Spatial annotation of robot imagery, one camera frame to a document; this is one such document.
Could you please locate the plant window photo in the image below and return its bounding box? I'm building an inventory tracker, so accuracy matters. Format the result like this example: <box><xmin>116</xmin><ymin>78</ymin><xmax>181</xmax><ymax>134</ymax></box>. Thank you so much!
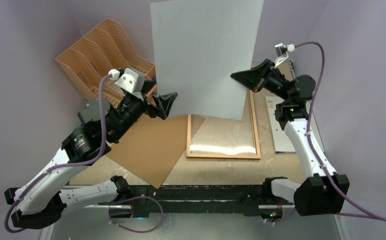
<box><xmin>150</xmin><ymin>0</ymin><xmax>264</xmax><ymax>120</ymax></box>

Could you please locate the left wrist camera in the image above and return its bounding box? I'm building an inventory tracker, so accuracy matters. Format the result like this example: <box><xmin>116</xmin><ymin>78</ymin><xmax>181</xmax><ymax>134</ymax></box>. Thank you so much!
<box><xmin>108</xmin><ymin>68</ymin><xmax>146</xmax><ymax>99</ymax></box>

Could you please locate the white panel sheet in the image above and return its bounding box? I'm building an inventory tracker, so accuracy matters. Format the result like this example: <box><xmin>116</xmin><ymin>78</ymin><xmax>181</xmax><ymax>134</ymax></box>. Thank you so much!
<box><xmin>265</xmin><ymin>96</ymin><xmax>325</xmax><ymax>154</ymax></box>

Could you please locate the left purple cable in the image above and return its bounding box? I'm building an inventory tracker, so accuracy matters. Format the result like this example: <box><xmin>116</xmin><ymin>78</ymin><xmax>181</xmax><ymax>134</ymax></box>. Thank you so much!
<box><xmin>4</xmin><ymin>73</ymin><xmax>114</xmax><ymax>234</ymax></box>

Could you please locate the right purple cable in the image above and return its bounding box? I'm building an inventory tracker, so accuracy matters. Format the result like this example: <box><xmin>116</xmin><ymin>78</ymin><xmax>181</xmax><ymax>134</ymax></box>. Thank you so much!
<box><xmin>293</xmin><ymin>41</ymin><xmax>386</xmax><ymax>224</ymax></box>

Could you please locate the orange plastic file organizer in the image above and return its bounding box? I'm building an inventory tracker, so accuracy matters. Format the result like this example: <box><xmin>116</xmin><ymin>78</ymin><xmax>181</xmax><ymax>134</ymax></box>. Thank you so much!
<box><xmin>55</xmin><ymin>18</ymin><xmax>157</xmax><ymax>100</ymax></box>

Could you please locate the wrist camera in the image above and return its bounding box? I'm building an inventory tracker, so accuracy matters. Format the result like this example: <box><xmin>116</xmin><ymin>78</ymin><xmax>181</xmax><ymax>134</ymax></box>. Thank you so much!
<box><xmin>108</xmin><ymin>68</ymin><xmax>146</xmax><ymax>99</ymax></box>
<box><xmin>274</xmin><ymin>43</ymin><xmax>295</xmax><ymax>68</ymax></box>

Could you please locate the brown backing board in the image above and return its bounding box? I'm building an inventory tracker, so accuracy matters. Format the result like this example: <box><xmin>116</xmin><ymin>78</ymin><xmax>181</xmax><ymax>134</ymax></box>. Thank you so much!
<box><xmin>103</xmin><ymin>115</ymin><xmax>206</xmax><ymax>188</ymax></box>

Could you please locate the brown wooden picture frame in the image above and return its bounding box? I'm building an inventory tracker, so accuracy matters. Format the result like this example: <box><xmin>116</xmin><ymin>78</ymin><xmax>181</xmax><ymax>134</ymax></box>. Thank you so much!
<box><xmin>186</xmin><ymin>91</ymin><xmax>261</xmax><ymax>161</ymax></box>

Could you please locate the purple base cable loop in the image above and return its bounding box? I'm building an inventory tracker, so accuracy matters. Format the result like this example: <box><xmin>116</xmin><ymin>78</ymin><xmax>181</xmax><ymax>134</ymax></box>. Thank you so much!
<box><xmin>108</xmin><ymin>195</ymin><xmax>165</xmax><ymax>233</ymax></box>

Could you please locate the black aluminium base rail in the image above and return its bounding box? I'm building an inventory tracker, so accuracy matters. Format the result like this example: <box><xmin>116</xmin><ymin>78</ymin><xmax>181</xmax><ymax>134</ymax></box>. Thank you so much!
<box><xmin>60</xmin><ymin>184</ymin><xmax>299</xmax><ymax>220</ymax></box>

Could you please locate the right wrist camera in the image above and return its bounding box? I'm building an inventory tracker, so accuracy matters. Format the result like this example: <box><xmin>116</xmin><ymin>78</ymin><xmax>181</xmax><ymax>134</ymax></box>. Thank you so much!
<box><xmin>274</xmin><ymin>43</ymin><xmax>295</xmax><ymax>68</ymax></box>

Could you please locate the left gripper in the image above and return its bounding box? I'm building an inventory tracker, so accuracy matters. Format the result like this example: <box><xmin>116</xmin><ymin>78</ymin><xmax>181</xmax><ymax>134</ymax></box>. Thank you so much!
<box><xmin>109</xmin><ymin>79</ymin><xmax>176</xmax><ymax>142</ymax></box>

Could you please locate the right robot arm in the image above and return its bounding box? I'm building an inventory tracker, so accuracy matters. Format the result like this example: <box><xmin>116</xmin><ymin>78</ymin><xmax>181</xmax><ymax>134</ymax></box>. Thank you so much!
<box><xmin>230</xmin><ymin>59</ymin><xmax>349</xmax><ymax>216</ymax></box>

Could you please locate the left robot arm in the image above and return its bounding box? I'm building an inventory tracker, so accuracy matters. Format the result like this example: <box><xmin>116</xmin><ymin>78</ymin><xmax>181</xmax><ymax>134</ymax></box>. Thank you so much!
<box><xmin>4</xmin><ymin>92</ymin><xmax>178</xmax><ymax>233</ymax></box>

